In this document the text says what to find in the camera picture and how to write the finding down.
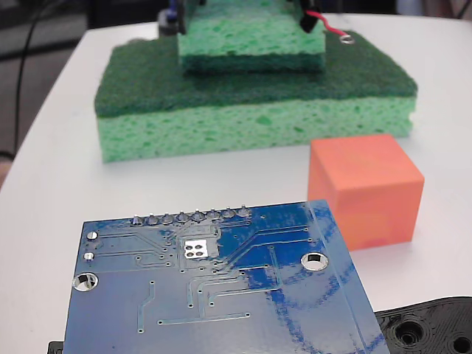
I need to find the orange cube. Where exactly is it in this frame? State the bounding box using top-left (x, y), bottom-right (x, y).
top-left (308, 134), bottom-right (426, 252)

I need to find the small green sponge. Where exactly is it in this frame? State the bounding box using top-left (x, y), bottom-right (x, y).
top-left (176, 0), bottom-right (327, 74)

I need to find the large green scouring sponge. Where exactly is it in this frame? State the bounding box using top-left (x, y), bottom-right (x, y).
top-left (94, 31), bottom-right (419, 164)

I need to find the thin black cable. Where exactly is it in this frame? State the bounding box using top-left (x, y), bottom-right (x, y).
top-left (13, 0), bottom-right (56, 158)

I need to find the black plastic board bracket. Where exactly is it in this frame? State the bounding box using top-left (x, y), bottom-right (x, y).
top-left (47, 294), bottom-right (472, 354)

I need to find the blue circuit board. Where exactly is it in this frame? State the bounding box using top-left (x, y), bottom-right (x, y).
top-left (62, 199), bottom-right (392, 354)

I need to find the red wire with metal loop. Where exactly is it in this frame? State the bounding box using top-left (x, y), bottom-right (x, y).
top-left (304, 10), bottom-right (355, 44)

